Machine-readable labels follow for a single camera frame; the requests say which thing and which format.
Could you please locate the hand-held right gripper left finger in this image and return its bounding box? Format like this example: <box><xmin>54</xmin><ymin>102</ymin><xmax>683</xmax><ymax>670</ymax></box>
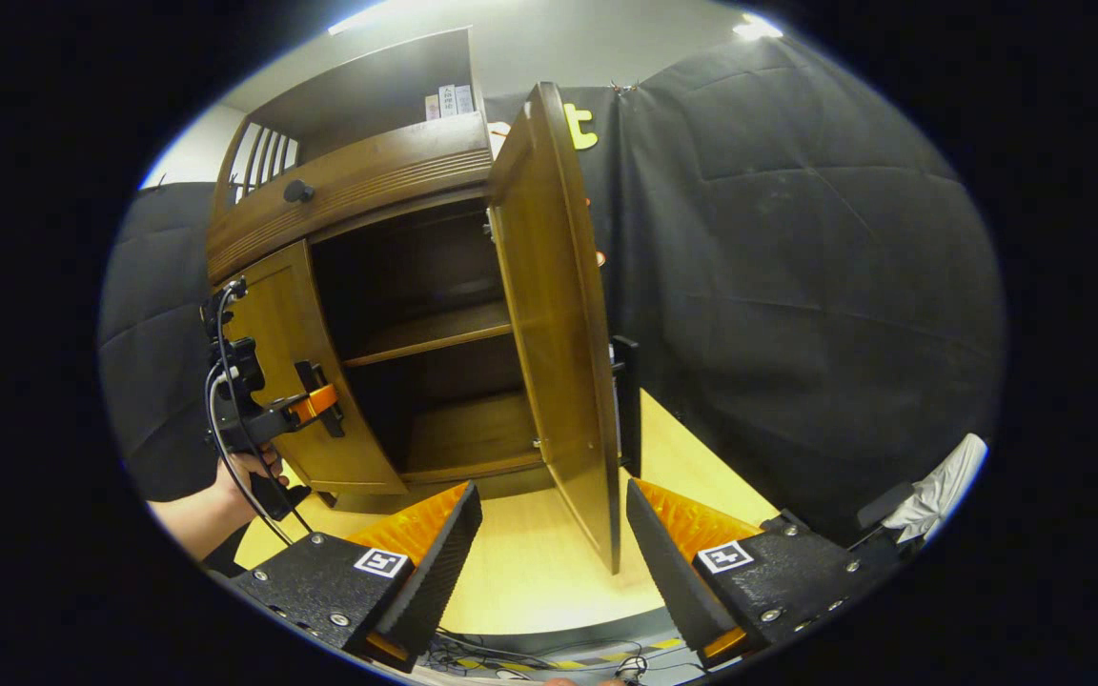
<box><xmin>230</xmin><ymin>480</ymin><xmax>484</xmax><ymax>674</ymax></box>

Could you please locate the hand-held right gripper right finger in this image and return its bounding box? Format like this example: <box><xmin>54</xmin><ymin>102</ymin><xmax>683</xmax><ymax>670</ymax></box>
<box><xmin>625</xmin><ymin>478</ymin><xmax>903</xmax><ymax>670</ymax></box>

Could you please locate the wooden shoe cabinet door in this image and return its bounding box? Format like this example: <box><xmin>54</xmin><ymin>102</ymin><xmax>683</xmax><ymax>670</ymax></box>
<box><xmin>485</xmin><ymin>81</ymin><xmax>622</xmax><ymax>575</ymax></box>
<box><xmin>215</xmin><ymin>238</ymin><xmax>409</xmax><ymax>496</ymax></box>

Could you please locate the wooden double-door shoe cabinet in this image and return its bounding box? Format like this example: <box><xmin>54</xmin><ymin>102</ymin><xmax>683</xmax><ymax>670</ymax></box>
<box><xmin>206</xmin><ymin>27</ymin><xmax>643</xmax><ymax>575</ymax></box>

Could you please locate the wooden inner cabinet shelf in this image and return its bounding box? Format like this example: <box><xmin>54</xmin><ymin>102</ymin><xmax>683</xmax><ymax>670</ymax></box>
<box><xmin>341</xmin><ymin>300</ymin><xmax>514</xmax><ymax>370</ymax></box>

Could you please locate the wooden cabinet drawer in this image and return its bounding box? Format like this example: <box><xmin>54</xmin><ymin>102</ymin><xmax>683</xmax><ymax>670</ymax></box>
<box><xmin>206</xmin><ymin>112</ymin><xmax>495</xmax><ymax>285</ymax></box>

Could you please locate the white cloth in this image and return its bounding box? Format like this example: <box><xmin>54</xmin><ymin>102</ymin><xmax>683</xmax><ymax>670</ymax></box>
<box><xmin>881</xmin><ymin>434</ymin><xmax>990</xmax><ymax>546</ymax></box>

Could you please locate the black backdrop cloth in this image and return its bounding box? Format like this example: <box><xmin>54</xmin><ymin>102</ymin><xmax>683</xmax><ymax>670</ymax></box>
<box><xmin>96</xmin><ymin>33</ymin><xmax>1006</xmax><ymax>549</ymax></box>

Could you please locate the large ceiling light panel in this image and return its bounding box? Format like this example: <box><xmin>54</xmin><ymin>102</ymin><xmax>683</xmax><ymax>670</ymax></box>
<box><xmin>325</xmin><ymin>0</ymin><xmax>397</xmax><ymax>37</ymax></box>

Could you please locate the small ceiling light panel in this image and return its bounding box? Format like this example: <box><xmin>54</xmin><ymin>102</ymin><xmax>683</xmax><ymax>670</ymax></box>
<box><xmin>732</xmin><ymin>11</ymin><xmax>786</xmax><ymax>43</ymax></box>

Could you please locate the black door handle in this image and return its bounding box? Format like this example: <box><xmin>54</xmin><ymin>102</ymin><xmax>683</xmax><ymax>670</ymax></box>
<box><xmin>610</xmin><ymin>334</ymin><xmax>642</xmax><ymax>479</ymax></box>
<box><xmin>294</xmin><ymin>360</ymin><xmax>347</xmax><ymax>439</ymax></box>

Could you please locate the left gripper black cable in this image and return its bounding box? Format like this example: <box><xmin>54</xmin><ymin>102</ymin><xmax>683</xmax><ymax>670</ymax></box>
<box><xmin>206</xmin><ymin>284</ymin><xmax>317</xmax><ymax>536</ymax></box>

